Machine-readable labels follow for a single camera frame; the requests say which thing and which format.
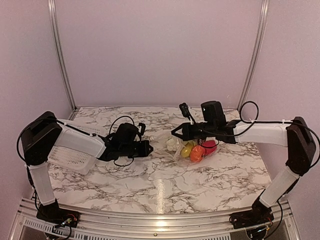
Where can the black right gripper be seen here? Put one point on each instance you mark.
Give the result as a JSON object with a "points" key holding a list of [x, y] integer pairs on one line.
{"points": [[187, 134]]}

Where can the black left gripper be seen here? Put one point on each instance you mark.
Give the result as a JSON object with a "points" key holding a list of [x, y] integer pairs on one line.
{"points": [[144, 151]]}

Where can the clear zip top bag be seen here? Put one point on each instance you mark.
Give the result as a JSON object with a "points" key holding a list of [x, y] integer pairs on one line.
{"points": [[160, 151]]}

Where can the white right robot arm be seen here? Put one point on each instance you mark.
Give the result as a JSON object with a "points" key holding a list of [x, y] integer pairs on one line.
{"points": [[301, 143]]}

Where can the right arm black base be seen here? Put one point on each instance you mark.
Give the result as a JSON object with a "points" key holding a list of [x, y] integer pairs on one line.
{"points": [[258, 214]]}

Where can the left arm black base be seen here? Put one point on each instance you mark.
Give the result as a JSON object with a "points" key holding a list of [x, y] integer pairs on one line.
{"points": [[54, 214]]}

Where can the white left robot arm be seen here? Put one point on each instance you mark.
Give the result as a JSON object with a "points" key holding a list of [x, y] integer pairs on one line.
{"points": [[36, 140]]}

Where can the yellow fake lemon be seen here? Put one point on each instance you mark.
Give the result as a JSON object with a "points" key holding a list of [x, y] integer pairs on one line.
{"points": [[187, 148]]}

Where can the orange fake carrot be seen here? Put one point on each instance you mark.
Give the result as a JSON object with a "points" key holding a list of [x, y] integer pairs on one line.
{"points": [[197, 154]]}

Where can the red fake pepper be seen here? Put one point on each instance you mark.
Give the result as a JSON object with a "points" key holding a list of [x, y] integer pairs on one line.
{"points": [[210, 146]]}

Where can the white perforated plastic basket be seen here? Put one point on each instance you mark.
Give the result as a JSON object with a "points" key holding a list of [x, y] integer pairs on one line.
{"points": [[78, 146]]}

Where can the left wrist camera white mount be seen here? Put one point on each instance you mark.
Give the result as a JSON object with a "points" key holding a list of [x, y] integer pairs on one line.
{"points": [[142, 128]]}

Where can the aluminium front rail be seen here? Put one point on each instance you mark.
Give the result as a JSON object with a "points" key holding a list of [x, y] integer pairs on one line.
{"points": [[96, 224]]}

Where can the right aluminium corner post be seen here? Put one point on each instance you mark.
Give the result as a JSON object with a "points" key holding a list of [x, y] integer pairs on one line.
{"points": [[256, 51]]}

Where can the aluminium corner post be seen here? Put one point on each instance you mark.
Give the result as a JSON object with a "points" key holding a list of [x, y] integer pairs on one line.
{"points": [[256, 51], [59, 52]]}

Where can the left aluminium corner post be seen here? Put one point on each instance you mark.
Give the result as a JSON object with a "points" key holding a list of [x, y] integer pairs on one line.
{"points": [[59, 52]]}

